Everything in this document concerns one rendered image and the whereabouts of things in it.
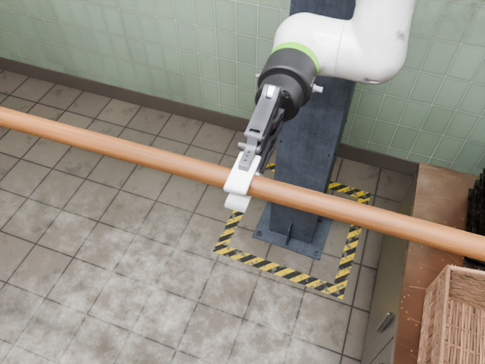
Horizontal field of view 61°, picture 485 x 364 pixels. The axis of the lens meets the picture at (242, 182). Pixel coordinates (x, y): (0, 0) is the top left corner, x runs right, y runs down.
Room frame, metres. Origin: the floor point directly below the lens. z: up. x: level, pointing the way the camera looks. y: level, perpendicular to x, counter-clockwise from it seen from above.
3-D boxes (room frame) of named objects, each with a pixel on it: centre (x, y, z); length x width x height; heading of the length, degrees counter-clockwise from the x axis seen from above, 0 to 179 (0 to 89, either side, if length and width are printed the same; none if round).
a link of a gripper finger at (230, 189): (0.36, 0.00, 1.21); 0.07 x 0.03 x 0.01; 161
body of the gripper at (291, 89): (0.50, -0.05, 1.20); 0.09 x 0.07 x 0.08; 161
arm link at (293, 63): (0.57, -0.08, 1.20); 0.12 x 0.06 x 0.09; 71
